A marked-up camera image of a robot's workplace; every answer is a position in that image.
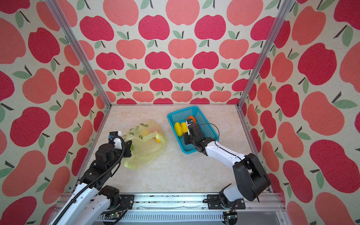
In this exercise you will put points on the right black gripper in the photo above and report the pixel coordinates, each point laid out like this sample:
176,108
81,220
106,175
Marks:
186,138

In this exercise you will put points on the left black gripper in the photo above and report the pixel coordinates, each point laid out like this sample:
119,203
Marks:
127,149

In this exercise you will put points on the yellow lemon fruit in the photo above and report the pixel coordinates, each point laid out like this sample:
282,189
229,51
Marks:
178,129

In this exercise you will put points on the yellow banana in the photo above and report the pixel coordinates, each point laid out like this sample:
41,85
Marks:
184,127

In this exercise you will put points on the orange fruit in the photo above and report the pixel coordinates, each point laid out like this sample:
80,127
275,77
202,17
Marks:
192,118

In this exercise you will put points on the turquoise plastic basket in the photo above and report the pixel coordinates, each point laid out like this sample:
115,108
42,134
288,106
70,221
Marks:
181,116

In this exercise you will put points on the yellow plastic bag with fruit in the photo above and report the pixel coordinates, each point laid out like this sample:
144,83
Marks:
148,143

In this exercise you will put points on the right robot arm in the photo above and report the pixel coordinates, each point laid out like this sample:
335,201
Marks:
250,176

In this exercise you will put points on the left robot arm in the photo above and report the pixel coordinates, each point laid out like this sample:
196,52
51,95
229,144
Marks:
92,198

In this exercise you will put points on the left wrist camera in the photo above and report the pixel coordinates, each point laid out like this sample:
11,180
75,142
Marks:
114,139

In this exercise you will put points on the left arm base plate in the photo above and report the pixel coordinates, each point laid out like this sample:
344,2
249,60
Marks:
126,202

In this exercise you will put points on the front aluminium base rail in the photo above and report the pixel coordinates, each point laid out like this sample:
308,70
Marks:
189,207

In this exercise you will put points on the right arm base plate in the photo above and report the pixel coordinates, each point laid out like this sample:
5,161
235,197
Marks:
218,202

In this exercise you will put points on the left aluminium frame post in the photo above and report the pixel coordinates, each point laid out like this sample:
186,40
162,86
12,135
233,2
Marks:
78,50

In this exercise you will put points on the aluminium frame post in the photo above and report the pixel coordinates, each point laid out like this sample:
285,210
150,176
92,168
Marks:
78,50
268,44

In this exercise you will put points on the right aluminium frame post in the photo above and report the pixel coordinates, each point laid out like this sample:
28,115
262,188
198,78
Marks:
268,44

